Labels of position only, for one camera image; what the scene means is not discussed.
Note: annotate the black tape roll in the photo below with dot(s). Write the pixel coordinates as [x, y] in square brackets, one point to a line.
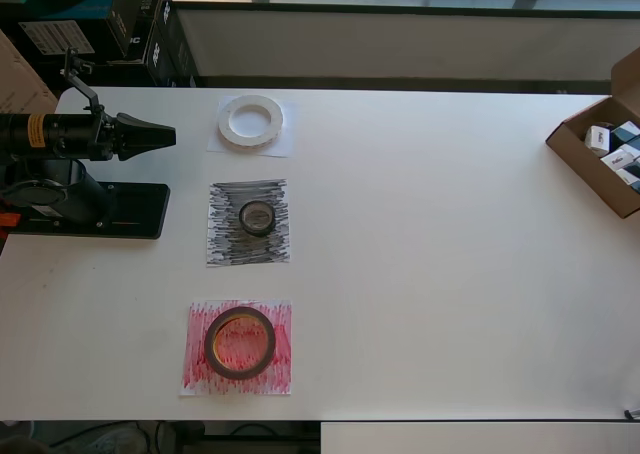
[257, 231]

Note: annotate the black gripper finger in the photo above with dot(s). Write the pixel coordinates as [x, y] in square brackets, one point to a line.
[145, 130]
[145, 146]

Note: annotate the red tape roll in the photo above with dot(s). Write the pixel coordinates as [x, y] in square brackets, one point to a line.
[240, 372]

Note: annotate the open cardboard box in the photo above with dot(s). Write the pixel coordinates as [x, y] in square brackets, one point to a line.
[590, 179]

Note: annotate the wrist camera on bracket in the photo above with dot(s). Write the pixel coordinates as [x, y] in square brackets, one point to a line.
[80, 66]

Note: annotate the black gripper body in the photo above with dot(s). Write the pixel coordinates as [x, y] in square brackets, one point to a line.
[105, 139]

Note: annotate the small white printed carton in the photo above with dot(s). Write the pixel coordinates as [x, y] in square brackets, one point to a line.
[631, 179]
[617, 160]
[598, 140]

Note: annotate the black box white label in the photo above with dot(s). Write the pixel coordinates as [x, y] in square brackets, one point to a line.
[50, 36]

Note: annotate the Huntkey cardboard box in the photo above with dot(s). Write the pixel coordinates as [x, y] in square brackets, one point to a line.
[20, 84]

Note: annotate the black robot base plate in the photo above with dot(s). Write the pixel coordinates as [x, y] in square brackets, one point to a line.
[140, 214]

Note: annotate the black scribbled paper sheet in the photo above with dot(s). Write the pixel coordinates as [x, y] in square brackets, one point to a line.
[272, 246]

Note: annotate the white panel below table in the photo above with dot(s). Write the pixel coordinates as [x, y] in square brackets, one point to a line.
[475, 439]

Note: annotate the red scribbled paper sheet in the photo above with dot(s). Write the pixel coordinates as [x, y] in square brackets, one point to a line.
[195, 374]

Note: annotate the white tape roll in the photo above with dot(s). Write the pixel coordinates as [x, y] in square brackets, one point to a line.
[250, 143]

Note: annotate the small navy carton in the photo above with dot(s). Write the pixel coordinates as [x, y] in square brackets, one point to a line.
[625, 133]

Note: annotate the plain white paper sheet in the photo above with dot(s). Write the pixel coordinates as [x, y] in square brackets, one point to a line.
[287, 144]

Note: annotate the black carton white lettering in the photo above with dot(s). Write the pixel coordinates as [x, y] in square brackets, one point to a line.
[130, 24]

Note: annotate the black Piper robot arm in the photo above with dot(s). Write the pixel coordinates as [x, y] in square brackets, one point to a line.
[30, 136]

